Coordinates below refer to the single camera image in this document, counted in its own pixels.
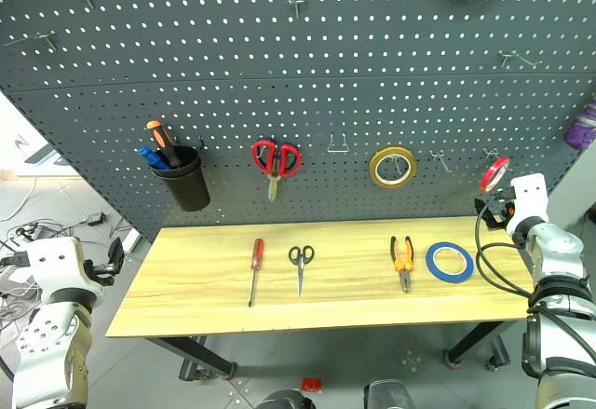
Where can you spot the small red floor object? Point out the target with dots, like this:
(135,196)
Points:
(311,385)

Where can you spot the dark rounded shape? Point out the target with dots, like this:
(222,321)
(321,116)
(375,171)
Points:
(386,395)
(284,400)

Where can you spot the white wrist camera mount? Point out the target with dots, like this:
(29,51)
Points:
(528,199)
(51,264)

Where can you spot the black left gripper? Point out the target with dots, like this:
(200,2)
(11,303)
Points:
(100,274)

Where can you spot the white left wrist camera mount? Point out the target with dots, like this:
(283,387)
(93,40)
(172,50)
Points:
(51,264)

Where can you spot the black plastic cup holder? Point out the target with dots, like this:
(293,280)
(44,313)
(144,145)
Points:
(186,187)

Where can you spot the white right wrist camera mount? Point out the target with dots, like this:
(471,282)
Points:
(528,199)

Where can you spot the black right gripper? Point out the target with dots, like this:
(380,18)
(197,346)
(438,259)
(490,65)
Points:
(502,211)

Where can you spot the blue tape roll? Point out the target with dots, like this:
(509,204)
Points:
(430,264)

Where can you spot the orange black pliers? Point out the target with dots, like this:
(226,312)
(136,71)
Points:
(402,267)

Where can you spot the purple object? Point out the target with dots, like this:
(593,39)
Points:
(582,132)

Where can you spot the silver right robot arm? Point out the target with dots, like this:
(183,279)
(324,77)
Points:
(559,264)

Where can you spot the small red tape roll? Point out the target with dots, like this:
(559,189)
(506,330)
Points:
(489,180)

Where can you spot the black metal table frame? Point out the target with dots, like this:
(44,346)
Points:
(200,355)

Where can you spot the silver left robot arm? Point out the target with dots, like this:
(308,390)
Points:
(46,348)

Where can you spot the yellow tape roll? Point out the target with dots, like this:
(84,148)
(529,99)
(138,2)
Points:
(376,173)

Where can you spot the dark grey metal pegboard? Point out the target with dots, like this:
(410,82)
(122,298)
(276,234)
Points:
(298,78)

